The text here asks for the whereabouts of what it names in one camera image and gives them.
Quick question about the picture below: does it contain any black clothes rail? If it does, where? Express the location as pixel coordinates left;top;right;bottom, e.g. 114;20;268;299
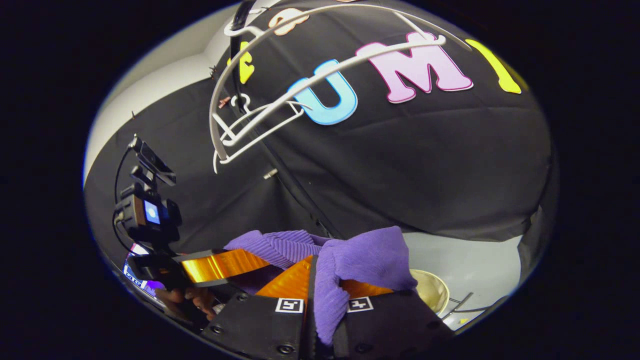
228;0;254;114

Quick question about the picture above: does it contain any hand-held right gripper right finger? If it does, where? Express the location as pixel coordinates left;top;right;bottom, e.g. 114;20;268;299
332;278;454;360

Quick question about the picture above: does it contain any white clothes hanger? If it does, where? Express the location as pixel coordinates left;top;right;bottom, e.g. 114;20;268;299
208;2;473;174
212;92;313;166

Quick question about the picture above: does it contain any purple corduroy jacket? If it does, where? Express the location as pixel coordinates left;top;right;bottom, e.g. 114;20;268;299
223;226;418;347

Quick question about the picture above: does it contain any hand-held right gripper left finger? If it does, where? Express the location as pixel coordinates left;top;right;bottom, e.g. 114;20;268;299
211;254;316;360

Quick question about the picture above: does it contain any metal rack base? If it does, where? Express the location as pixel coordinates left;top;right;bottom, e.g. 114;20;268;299
440;292;475;321

